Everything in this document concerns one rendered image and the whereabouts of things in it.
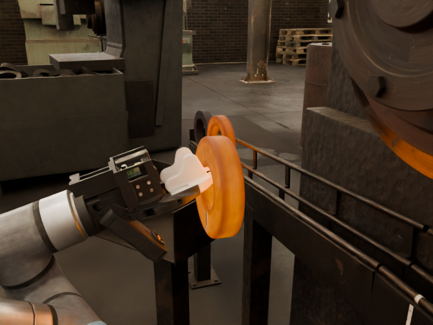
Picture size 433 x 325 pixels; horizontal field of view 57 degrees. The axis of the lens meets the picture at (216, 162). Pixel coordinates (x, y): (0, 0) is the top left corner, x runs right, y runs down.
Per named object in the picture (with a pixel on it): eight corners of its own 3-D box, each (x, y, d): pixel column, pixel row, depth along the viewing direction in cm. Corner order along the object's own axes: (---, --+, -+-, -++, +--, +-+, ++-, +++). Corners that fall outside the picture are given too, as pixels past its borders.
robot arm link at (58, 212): (60, 260, 53) (62, 233, 61) (94, 247, 54) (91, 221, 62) (36, 213, 50) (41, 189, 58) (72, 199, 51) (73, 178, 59)
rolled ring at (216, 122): (218, 180, 139) (227, 179, 140) (231, 146, 124) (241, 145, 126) (203, 140, 149) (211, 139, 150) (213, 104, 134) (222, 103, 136)
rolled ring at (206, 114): (207, 112, 143) (216, 111, 144) (192, 108, 160) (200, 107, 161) (209, 163, 147) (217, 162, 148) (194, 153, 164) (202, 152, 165)
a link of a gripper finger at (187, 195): (201, 188, 56) (140, 211, 54) (203, 197, 57) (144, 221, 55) (192, 177, 60) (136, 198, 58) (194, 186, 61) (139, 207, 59)
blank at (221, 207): (212, 128, 68) (192, 129, 67) (247, 145, 53) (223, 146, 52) (211, 215, 71) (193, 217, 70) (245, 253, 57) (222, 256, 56)
